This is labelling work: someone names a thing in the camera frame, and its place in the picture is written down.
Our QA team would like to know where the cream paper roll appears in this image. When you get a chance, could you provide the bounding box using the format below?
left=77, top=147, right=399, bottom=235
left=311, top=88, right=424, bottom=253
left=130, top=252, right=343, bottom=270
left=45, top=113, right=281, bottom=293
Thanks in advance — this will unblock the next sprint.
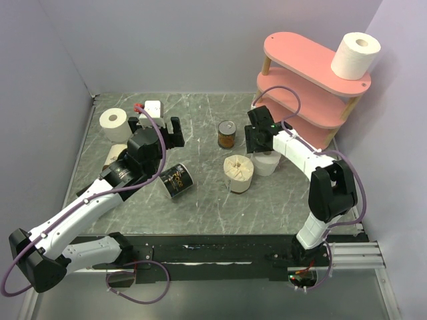
left=223, top=155, right=254, bottom=194

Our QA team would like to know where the printed wrapped paper roll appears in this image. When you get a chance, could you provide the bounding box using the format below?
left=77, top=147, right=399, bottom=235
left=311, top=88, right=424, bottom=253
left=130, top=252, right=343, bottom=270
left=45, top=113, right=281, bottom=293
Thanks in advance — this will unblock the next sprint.
left=101, top=144, right=127, bottom=171

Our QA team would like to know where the white paper towel roll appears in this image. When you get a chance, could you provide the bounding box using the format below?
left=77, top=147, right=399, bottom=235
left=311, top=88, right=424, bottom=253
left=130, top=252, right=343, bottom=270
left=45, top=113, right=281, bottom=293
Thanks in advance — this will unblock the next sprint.
left=251, top=151, right=282, bottom=177
left=99, top=108, right=132, bottom=143
left=331, top=32, right=381, bottom=81

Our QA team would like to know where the brown glass jar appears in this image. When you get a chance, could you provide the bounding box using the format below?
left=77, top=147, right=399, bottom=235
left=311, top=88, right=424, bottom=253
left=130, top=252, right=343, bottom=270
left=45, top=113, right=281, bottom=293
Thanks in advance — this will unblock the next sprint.
left=218, top=120, right=237, bottom=149

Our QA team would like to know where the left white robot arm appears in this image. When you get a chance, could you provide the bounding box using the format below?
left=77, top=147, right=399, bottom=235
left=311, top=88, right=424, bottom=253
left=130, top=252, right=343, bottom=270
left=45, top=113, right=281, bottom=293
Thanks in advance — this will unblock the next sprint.
left=9, top=117, right=185, bottom=293

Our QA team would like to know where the pink three-tier shelf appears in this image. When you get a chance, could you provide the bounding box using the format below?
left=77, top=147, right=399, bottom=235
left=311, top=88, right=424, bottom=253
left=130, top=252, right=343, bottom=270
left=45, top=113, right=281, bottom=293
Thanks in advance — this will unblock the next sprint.
left=252, top=32, right=371, bottom=149

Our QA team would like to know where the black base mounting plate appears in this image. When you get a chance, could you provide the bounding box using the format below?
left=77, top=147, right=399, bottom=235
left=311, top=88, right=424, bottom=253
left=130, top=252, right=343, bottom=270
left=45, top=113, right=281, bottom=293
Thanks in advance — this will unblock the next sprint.
left=76, top=233, right=338, bottom=289

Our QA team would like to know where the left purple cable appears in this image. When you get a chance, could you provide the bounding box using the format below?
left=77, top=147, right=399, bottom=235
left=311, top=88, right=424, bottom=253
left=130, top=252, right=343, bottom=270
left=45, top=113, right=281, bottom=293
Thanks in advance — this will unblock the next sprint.
left=0, top=105, right=171, bottom=303

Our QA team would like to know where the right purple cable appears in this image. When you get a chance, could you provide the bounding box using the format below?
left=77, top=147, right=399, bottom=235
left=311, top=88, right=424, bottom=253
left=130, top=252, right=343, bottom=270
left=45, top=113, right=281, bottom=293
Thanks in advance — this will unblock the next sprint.
left=252, top=85, right=369, bottom=294

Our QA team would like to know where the purple cable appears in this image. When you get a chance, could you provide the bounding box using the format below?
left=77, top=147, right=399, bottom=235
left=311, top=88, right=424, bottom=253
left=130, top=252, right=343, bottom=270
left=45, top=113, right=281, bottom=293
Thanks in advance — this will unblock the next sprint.
left=0, top=105, right=171, bottom=303
left=252, top=85, right=369, bottom=294

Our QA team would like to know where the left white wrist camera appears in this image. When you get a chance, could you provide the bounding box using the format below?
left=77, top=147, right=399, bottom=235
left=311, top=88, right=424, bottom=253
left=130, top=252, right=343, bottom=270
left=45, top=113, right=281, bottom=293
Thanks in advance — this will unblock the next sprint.
left=133, top=100, right=165, bottom=128

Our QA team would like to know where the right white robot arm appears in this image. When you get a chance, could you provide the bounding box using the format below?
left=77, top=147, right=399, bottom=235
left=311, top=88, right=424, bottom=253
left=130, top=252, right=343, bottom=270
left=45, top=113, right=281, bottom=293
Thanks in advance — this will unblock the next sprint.
left=244, top=106, right=358, bottom=266

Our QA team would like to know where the black wrapped paper roll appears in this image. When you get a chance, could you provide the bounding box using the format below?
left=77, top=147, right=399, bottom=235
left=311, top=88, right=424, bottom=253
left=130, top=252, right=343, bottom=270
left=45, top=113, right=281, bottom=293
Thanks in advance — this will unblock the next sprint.
left=159, top=163, right=193, bottom=199

